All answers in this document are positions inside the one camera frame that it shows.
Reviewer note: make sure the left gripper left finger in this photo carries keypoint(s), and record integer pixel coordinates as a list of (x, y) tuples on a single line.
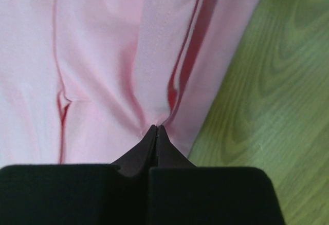
[(113, 193)]

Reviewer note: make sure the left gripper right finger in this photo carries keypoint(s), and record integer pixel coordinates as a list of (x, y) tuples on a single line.
[(181, 193)]

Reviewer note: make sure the pink t-shirt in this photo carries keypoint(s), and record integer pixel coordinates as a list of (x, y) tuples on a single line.
[(83, 80)]

